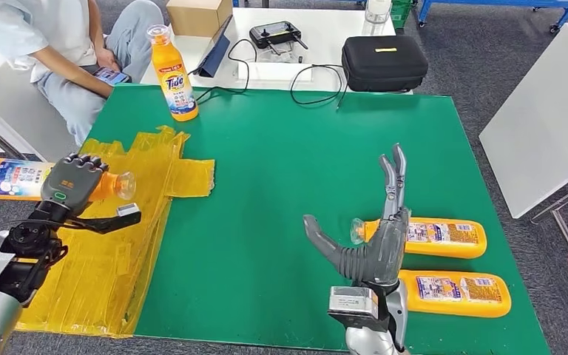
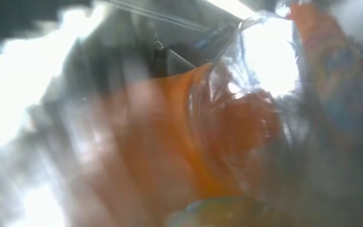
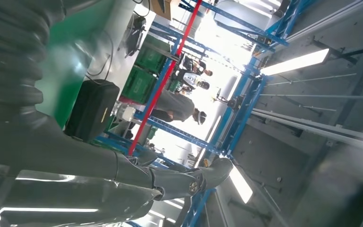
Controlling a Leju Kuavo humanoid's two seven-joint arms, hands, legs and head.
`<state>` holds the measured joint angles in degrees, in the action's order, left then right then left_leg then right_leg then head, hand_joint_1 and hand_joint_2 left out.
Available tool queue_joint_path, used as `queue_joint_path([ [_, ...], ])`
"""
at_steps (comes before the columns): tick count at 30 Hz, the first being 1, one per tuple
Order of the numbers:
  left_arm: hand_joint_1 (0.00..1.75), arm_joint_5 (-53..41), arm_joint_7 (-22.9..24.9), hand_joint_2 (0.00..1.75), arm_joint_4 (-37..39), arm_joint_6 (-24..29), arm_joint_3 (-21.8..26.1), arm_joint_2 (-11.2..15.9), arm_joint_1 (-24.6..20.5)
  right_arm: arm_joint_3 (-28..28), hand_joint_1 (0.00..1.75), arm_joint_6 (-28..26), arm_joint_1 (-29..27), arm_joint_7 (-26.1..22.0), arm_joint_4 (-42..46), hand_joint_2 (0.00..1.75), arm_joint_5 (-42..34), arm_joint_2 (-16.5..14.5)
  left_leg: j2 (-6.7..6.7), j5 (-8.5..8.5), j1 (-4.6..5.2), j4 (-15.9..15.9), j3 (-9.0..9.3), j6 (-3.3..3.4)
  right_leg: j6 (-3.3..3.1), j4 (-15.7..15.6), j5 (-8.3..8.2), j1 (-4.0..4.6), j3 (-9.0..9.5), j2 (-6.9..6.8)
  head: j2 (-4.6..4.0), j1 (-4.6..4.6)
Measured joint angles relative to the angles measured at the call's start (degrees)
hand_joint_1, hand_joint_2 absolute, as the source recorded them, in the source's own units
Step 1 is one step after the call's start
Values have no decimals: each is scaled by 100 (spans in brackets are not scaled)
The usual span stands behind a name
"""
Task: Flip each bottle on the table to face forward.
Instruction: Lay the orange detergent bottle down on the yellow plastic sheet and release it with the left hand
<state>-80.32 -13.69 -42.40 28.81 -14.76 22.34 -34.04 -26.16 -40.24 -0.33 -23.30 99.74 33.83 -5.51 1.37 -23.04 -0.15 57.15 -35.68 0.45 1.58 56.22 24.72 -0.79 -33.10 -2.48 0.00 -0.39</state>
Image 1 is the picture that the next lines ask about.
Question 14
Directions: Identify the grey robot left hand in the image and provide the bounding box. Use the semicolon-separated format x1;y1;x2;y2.
40;152;110;218

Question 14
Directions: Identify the person's left hand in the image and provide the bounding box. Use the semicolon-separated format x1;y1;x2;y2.
95;46;121;72

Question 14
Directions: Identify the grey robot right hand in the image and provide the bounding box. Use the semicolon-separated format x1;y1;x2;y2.
302;143;411;288

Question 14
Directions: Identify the smartphone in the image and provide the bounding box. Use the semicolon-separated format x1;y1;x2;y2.
92;66;132;85

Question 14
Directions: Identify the orange detergent bottle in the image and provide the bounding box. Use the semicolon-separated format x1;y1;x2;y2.
398;269;513;319
350;217;488;260
146;24;200;123
0;158;137;202

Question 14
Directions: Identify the clear plastic bottle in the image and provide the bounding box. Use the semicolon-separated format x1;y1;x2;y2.
362;0;393;36

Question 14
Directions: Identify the person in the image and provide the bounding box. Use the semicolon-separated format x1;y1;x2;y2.
0;0;165;146

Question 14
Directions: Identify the white bench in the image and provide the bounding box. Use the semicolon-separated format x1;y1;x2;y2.
0;49;81;163

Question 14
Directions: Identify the cardboard box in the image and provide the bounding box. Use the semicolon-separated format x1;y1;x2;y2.
166;0;234;38

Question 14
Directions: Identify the yellow taped mat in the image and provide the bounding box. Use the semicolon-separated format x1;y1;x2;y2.
14;126;215;339

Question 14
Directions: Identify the tablet in blue case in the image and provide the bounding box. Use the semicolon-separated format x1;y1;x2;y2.
193;14;234;78

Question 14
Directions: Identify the black remote controller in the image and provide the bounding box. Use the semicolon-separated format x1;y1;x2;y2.
249;21;309;50

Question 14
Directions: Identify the black zip carry case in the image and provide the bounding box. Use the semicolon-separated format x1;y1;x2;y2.
341;35;430;93

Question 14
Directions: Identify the large white table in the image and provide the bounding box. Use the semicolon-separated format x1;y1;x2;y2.
478;22;568;219

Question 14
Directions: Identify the small white table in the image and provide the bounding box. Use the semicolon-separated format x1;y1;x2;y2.
141;7;413;94

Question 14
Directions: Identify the green plastic crate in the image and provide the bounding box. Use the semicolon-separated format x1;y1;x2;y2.
390;0;413;30

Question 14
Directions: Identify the blue metal rack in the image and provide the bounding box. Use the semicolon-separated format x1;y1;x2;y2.
416;0;568;36

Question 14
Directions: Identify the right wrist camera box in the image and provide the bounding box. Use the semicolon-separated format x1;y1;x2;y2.
328;286;391;329

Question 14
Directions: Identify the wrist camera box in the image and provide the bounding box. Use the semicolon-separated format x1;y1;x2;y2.
328;286;391;329
116;203;142;219

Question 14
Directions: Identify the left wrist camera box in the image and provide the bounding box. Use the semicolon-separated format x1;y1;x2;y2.
116;203;142;219

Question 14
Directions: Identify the black cable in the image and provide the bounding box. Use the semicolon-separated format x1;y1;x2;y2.
289;64;350;109
193;38;258;105

